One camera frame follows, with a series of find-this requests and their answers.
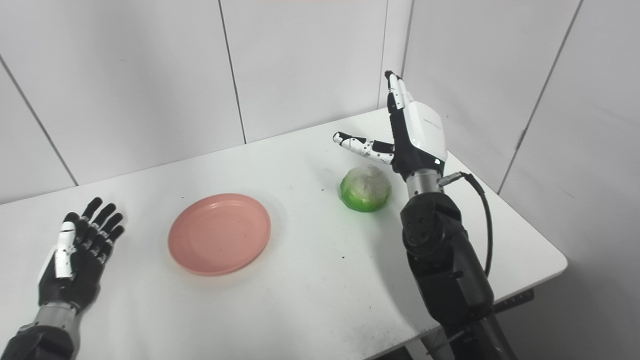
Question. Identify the black table frame bar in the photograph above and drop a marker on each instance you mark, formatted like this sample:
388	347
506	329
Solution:
515	300

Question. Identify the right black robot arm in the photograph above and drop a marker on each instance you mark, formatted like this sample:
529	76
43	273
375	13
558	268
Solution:
445	260

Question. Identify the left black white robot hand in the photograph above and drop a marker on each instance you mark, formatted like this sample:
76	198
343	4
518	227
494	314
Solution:
82	270

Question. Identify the green white cabbage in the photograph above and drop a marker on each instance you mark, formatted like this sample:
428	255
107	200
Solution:
365	192

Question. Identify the pink round plate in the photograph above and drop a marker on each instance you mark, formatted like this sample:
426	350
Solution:
220	235

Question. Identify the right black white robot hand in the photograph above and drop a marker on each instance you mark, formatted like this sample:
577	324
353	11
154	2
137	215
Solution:
422	135

